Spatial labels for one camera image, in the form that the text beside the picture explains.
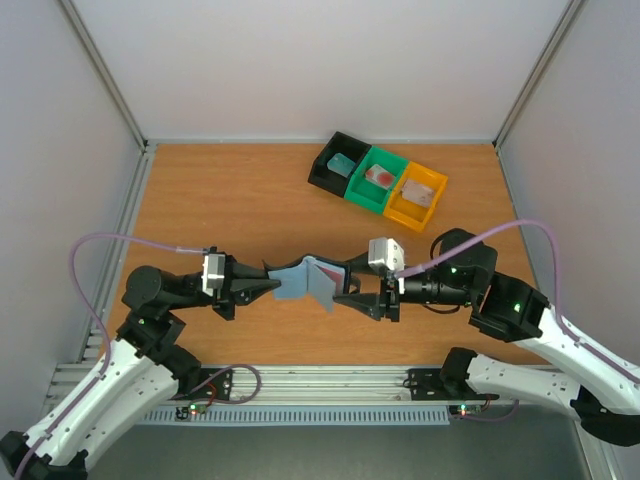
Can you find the black plastic bin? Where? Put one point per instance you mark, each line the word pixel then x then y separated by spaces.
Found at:
pixel 326 180

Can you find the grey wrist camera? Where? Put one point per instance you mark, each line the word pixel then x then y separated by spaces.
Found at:
pixel 385 257
pixel 213 274

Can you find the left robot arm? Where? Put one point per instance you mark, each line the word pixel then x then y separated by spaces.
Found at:
pixel 141 368

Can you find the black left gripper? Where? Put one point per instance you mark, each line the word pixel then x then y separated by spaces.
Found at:
pixel 234 290

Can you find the green plastic bin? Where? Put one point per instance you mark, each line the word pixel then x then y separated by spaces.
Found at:
pixel 361 192

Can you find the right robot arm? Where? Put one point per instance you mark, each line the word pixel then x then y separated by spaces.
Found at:
pixel 587 382

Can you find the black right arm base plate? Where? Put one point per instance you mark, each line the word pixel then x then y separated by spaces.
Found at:
pixel 425 384

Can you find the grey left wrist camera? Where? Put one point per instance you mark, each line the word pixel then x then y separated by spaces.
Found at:
pixel 213 274

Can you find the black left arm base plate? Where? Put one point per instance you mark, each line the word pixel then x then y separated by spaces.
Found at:
pixel 209 382

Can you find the aluminium front rail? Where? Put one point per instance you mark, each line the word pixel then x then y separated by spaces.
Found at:
pixel 353 385

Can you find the yellow plastic bin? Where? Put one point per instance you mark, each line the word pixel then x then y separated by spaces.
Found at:
pixel 408 214

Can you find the white slotted cable duct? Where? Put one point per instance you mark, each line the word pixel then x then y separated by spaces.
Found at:
pixel 280 416

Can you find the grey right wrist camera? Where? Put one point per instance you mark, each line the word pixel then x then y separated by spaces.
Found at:
pixel 385 257

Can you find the red patterned card stack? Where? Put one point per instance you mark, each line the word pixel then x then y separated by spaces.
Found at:
pixel 379 176

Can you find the teal card stack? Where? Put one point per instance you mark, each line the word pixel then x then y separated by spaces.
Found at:
pixel 341 164

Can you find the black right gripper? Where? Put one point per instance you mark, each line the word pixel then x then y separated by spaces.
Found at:
pixel 390 295

